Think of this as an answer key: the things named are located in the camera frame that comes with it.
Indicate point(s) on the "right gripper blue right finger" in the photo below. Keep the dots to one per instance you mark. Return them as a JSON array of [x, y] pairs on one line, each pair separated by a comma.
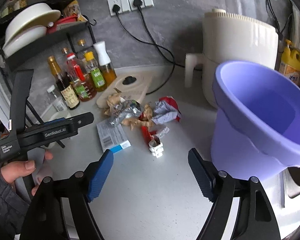
[[201, 170]]

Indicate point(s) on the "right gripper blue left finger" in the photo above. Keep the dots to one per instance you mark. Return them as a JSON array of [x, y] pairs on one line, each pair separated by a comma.
[[97, 173]]

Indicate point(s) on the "red white torn wrapper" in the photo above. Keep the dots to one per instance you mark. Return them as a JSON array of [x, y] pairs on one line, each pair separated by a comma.
[[153, 136]]

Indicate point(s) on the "purple plastic bucket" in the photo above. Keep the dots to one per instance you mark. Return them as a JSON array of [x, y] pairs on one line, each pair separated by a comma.
[[257, 129]]

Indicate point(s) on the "brown paper bag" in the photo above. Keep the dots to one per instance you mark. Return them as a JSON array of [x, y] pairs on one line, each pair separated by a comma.
[[145, 119]]

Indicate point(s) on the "silver foil snack bag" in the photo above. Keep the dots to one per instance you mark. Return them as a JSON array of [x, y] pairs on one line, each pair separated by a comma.
[[123, 110]]

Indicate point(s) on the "black metal kitchen rack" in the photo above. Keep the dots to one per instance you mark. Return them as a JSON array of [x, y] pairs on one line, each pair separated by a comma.
[[9, 64]]

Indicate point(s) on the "person's left hand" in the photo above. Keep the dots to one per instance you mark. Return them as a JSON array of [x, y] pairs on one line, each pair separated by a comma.
[[16, 169]]

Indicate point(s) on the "small white cap jar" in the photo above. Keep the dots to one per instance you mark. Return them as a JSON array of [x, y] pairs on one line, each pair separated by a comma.
[[56, 99]]

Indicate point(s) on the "dark soy sauce bottle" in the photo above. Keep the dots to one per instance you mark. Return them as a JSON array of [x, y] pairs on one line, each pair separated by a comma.
[[63, 84]]

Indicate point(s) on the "red cap oil bottle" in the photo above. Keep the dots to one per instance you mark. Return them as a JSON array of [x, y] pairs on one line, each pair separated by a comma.
[[81, 79]]

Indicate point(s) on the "green label yellow cap bottle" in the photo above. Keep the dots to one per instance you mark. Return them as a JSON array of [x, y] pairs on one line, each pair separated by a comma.
[[95, 72]]

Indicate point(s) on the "steel sink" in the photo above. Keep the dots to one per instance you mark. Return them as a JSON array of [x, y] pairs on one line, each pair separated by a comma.
[[291, 186]]

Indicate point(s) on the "cream plate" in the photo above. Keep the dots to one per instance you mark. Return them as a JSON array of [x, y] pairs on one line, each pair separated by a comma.
[[23, 39]]

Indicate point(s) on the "white oil spray bottle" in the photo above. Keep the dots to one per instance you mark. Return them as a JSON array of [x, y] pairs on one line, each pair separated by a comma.
[[104, 62]]

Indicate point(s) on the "gold cap clear bottle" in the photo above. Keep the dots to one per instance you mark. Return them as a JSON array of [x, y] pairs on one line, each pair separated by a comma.
[[83, 48]]

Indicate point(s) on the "red lid container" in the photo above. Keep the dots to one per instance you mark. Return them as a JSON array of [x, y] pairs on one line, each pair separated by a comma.
[[62, 22]]

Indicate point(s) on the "cream induction cooker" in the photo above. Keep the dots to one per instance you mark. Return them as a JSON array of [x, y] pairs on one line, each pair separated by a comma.
[[131, 86]]

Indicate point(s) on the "large cream bowl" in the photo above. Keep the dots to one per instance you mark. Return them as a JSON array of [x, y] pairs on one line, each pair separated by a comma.
[[37, 14]]

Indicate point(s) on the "snack bag on shelf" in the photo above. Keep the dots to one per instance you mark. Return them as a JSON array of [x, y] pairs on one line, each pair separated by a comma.
[[73, 9]]

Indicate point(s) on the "cream air fryer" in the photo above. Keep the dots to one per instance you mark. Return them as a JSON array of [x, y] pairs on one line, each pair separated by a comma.
[[228, 36]]

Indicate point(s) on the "yellow detergent bottle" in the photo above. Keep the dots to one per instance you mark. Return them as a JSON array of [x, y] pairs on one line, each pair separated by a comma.
[[290, 62]]

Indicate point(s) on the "white wall socket left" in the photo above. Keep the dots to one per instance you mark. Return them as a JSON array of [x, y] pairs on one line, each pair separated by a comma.
[[123, 4]]

